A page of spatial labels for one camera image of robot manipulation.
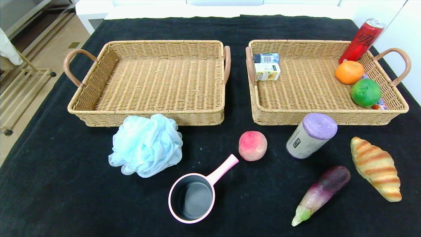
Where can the wooden rack on castors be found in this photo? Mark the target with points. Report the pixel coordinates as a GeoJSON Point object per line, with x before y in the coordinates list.
{"type": "Point", "coordinates": [36, 70]}

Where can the purple eggplant with green stem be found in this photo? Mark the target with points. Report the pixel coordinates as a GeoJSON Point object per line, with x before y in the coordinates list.
{"type": "Point", "coordinates": [324, 191]}

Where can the light blue mesh bath loofah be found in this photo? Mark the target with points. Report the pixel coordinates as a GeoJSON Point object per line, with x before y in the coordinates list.
{"type": "Point", "coordinates": [144, 144]}

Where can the pink saucepan with dark inside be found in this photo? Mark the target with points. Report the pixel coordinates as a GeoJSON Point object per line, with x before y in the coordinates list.
{"type": "Point", "coordinates": [223, 166]}

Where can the dark blue drink carton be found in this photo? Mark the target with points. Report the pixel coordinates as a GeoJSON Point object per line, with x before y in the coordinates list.
{"type": "Point", "coordinates": [266, 58]}

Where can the grey metal shelf frame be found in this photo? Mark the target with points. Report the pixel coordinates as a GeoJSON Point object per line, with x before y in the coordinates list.
{"type": "Point", "coordinates": [29, 16]}

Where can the black table cloth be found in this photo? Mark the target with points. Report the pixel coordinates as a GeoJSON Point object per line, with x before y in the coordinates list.
{"type": "Point", "coordinates": [98, 197]}

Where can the colourful snack packet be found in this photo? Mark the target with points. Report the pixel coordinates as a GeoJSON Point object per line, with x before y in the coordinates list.
{"type": "Point", "coordinates": [381, 105]}

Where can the purple bag roll grey label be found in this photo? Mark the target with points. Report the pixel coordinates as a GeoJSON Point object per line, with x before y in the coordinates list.
{"type": "Point", "coordinates": [309, 138]}

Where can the red soda can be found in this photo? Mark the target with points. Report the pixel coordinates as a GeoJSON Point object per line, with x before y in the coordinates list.
{"type": "Point", "coordinates": [361, 41]}

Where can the green round citrus fruit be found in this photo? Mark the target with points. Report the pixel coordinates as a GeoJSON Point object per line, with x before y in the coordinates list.
{"type": "Point", "coordinates": [365, 92]}

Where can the white hanging cloth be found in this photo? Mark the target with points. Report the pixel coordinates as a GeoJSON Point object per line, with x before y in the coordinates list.
{"type": "Point", "coordinates": [8, 49]}

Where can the pink red peach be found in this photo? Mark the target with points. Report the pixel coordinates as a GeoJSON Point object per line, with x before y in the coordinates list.
{"type": "Point", "coordinates": [252, 146]}

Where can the golden striped croissant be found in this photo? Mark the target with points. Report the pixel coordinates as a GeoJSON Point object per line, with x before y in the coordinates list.
{"type": "Point", "coordinates": [376, 168]}

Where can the white furniture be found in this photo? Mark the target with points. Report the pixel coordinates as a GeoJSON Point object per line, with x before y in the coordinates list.
{"type": "Point", "coordinates": [92, 10]}

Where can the white yellow juice box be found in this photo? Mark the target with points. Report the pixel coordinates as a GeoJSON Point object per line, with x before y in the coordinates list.
{"type": "Point", "coordinates": [267, 72]}

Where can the orange fruit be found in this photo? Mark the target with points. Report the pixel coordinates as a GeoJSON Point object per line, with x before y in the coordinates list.
{"type": "Point", "coordinates": [349, 72]}

